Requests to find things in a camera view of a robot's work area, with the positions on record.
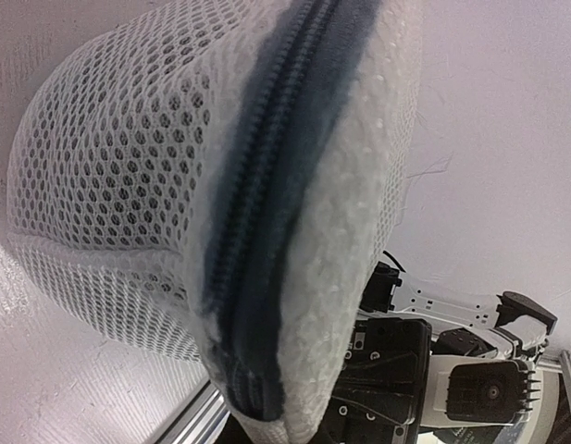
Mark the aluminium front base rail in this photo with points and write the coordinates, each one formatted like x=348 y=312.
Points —
x=200 y=421

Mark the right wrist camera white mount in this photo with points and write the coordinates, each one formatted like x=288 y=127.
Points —
x=474 y=392

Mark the white mesh laundry bag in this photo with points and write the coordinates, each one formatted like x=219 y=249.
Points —
x=216 y=180

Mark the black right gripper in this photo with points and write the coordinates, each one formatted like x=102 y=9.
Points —
x=380 y=392

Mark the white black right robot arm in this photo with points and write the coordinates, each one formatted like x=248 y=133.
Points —
x=509 y=326

